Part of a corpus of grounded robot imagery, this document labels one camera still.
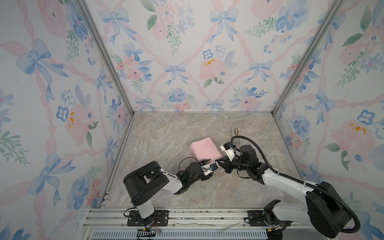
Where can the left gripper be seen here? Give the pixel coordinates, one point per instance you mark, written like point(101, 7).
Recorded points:
point(203, 162)

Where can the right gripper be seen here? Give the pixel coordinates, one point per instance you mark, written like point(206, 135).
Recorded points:
point(226, 164)

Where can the purple wrapping paper sheet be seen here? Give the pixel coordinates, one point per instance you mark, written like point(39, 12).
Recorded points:
point(205, 150)

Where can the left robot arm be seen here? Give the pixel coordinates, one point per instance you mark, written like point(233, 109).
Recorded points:
point(143, 183)

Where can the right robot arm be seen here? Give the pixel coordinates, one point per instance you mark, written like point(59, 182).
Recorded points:
point(321, 207)

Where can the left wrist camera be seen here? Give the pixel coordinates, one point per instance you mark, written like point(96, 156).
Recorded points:
point(209, 169)

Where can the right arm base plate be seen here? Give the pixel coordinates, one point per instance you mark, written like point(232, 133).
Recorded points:
point(260, 218)

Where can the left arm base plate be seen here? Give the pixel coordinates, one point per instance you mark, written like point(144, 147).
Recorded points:
point(159, 218)

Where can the aluminium front rail frame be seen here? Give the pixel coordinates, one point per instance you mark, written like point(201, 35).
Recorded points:
point(179, 218)

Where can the white slotted cable duct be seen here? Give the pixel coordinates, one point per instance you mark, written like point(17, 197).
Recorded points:
point(180, 234)

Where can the left aluminium corner post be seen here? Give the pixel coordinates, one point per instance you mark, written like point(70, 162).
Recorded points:
point(95, 34)

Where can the aluminium corner post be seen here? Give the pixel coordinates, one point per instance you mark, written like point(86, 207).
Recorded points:
point(330, 16)
point(95, 34)

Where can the right aluminium corner post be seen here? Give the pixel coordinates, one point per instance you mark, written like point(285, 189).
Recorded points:
point(330, 16)

